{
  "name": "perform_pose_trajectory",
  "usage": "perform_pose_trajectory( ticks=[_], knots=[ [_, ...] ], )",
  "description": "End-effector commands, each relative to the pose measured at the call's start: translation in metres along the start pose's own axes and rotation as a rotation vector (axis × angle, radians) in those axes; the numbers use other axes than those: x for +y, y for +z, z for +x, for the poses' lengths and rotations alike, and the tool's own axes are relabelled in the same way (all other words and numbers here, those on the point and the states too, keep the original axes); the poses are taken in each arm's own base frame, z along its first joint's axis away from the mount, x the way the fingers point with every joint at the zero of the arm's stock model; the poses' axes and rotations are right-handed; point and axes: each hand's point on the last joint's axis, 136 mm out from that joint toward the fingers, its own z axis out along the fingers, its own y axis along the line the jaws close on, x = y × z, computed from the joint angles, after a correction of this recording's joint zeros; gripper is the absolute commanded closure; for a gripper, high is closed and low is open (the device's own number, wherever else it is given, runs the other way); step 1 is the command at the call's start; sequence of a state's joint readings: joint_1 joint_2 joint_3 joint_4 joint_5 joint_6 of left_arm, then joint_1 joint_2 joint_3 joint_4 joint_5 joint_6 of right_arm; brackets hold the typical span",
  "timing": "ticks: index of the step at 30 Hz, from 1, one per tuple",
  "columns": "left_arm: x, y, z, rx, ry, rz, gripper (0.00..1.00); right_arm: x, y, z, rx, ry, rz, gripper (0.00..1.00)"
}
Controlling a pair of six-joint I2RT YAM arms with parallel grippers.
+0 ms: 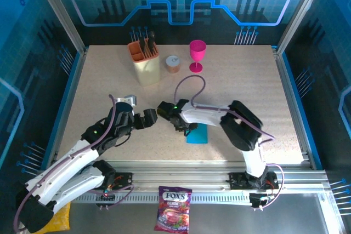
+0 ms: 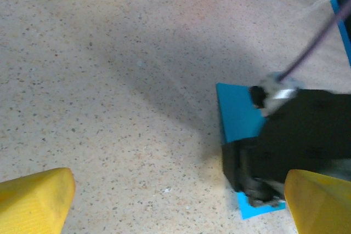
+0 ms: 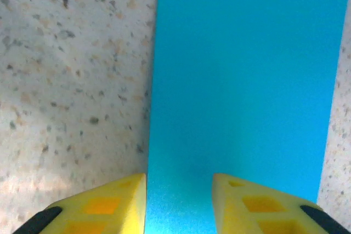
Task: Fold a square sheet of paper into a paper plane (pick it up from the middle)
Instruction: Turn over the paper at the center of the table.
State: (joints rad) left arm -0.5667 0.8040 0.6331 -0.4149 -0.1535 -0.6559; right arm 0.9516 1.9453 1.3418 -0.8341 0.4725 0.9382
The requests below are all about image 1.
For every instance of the blue square paper sheet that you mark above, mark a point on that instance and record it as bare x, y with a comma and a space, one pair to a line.
200, 135

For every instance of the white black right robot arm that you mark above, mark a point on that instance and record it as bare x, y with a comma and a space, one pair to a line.
203, 116

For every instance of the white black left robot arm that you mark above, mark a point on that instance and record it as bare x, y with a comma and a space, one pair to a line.
68, 160

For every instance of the cream utensil holder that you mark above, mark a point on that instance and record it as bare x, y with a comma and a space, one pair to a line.
148, 72

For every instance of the small round wooden tin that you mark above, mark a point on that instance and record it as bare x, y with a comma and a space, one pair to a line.
172, 65

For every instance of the blue table edge strip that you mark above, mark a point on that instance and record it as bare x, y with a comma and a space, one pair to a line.
300, 108
64, 108

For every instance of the pink plastic goblet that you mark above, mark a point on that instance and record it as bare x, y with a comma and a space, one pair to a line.
197, 50

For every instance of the black round-ended utensil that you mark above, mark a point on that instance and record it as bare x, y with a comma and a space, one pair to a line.
151, 38

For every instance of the small control board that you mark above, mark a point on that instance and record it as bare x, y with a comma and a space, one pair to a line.
257, 199
107, 197

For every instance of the purple Fox's candy bag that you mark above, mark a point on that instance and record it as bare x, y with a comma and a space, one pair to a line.
172, 209

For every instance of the yellow snack bag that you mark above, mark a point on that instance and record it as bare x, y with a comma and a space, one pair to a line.
61, 220

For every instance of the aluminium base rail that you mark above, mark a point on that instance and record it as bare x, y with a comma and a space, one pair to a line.
178, 176

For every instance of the aluminium table side rail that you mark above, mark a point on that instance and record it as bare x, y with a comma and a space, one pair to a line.
292, 108
69, 108

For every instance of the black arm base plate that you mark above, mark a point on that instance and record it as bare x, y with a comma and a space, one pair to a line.
235, 180
124, 176

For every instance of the aluminium frame post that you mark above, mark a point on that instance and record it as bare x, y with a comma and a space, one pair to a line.
301, 12
61, 12

